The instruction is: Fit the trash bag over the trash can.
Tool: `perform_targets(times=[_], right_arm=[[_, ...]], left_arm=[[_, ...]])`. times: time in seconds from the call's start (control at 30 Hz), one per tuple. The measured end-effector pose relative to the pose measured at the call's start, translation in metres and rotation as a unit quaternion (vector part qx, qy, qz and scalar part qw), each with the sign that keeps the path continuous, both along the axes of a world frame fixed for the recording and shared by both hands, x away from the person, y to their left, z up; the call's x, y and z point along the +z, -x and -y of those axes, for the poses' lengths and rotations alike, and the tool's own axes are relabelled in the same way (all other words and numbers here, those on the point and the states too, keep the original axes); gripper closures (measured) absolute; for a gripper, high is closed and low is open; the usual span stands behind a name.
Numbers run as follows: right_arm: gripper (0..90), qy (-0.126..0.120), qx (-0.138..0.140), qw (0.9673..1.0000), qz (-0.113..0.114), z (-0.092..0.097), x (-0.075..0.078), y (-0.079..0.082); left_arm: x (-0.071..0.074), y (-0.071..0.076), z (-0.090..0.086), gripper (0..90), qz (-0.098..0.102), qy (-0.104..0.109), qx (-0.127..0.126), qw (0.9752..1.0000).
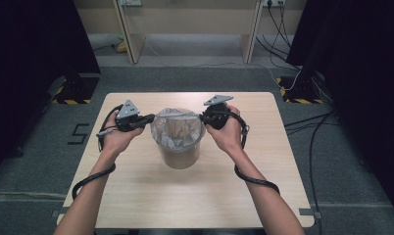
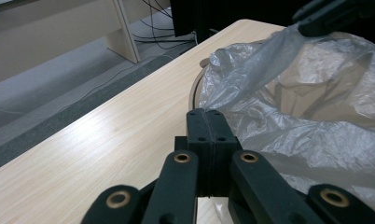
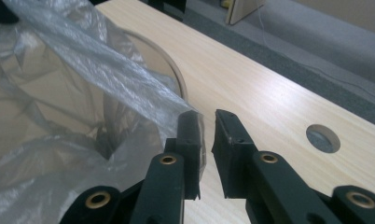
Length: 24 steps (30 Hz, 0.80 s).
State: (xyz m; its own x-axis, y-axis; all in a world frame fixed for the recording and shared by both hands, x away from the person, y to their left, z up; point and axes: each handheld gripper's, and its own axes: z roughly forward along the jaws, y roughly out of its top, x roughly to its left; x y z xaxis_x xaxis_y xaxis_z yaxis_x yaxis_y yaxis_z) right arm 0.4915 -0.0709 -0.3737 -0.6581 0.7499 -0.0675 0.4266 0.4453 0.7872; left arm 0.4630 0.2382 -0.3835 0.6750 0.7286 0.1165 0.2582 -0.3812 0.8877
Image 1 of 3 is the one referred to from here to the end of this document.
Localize wall power socket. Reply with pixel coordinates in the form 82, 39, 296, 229
262, 0, 286, 8
118, 0, 143, 8

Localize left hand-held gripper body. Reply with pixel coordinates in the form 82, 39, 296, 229
115, 99, 147, 133

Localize smoky transparent trash can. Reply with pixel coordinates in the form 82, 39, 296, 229
150, 107, 207, 170

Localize black floor cables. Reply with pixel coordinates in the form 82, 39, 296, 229
283, 111, 337, 135

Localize white cable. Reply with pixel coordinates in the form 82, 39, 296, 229
259, 62, 303, 92

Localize translucent grey plastic bag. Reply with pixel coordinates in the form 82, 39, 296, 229
150, 107, 207, 152

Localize right hand-held gripper cable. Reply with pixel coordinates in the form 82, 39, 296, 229
211, 110, 281, 196

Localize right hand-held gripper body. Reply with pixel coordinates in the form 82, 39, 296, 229
203, 94, 234, 131

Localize hand-held gripper cable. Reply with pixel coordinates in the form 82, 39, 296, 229
72, 103, 124, 201
211, 110, 281, 196

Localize person's left hand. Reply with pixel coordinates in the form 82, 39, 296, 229
101, 112, 146, 158

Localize long black floor cable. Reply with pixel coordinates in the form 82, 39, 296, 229
308, 112, 337, 235

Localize black metal stand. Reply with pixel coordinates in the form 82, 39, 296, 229
296, 67, 319, 99

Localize black curtain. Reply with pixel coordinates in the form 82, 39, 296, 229
285, 0, 394, 224
0, 0, 102, 172

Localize left hand-held gripper cable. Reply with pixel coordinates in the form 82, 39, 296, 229
72, 103, 124, 201

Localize black wall cables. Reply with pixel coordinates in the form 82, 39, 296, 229
255, 3, 302, 71

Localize person's right hand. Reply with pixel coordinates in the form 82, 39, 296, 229
206, 104, 247, 157

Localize grey cable plug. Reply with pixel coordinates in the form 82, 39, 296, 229
96, 127, 117, 137

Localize yellow-black striped floor plate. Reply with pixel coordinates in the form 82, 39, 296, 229
51, 72, 100, 106
275, 75, 325, 106

